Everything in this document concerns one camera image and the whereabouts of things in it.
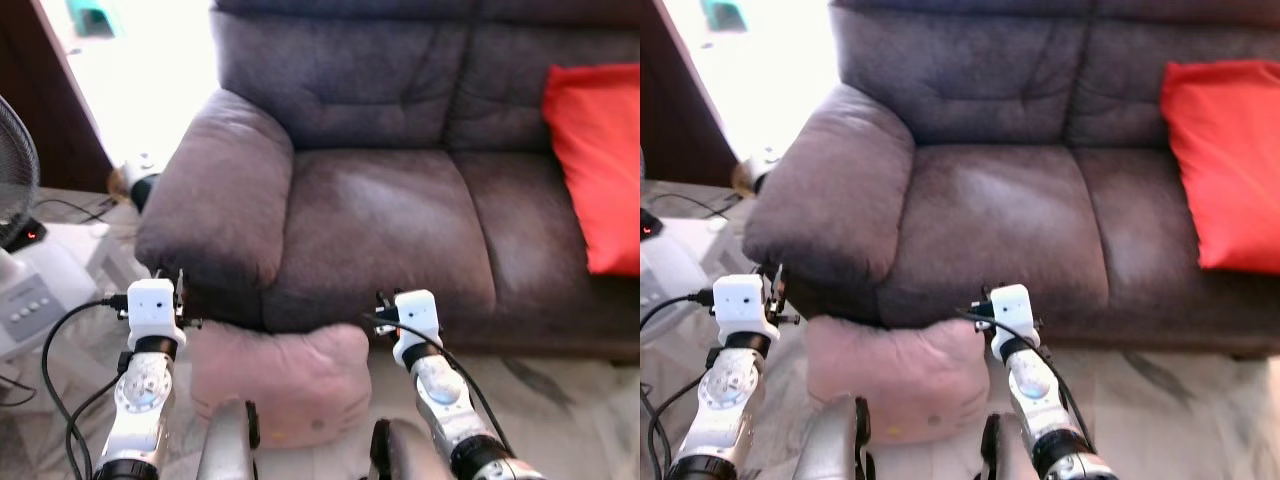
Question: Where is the pink cat face pillow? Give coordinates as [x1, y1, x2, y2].
[188, 320, 373, 449]
[805, 315, 991, 445]

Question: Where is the dark grey fabric sofa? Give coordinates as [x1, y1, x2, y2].
[742, 0, 1280, 359]
[135, 0, 641, 363]

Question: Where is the red pillow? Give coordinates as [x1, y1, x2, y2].
[1160, 58, 1280, 275]
[542, 63, 641, 278]

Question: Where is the small black and white object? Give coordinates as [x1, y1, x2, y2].
[118, 153, 163, 213]
[733, 148, 783, 197]

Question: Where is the white appliance with buttons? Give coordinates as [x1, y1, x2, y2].
[640, 232, 703, 333]
[0, 222, 99, 361]

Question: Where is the black standing fan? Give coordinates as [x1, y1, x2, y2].
[0, 94, 47, 253]
[640, 150, 667, 242]

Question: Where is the black right robot leg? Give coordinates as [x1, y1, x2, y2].
[980, 411, 1033, 480]
[369, 419, 453, 480]

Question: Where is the silver left robot leg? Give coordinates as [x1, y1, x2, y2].
[794, 394, 873, 480]
[196, 399, 262, 480]

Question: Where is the dark brown wooden cabinet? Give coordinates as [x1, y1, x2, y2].
[640, 0, 743, 188]
[0, 0, 113, 193]

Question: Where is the teal plastic object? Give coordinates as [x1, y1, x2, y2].
[67, 0, 117, 39]
[699, 0, 750, 32]

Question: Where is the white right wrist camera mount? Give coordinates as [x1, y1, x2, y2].
[391, 289, 444, 367]
[988, 283, 1042, 362]

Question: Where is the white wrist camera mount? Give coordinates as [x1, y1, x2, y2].
[988, 283, 1042, 362]
[126, 279, 188, 348]
[712, 274, 782, 339]
[391, 289, 444, 367]

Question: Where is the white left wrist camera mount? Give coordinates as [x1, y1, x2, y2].
[712, 274, 782, 339]
[126, 279, 188, 348]

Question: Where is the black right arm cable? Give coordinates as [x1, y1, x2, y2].
[958, 308, 1079, 451]
[362, 313, 517, 459]

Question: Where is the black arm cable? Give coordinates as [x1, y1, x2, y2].
[640, 289, 717, 480]
[40, 294, 131, 480]
[362, 313, 517, 459]
[958, 308, 1079, 451]

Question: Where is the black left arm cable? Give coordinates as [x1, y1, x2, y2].
[640, 289, 717, 480]
[40, 294, 131, 480]

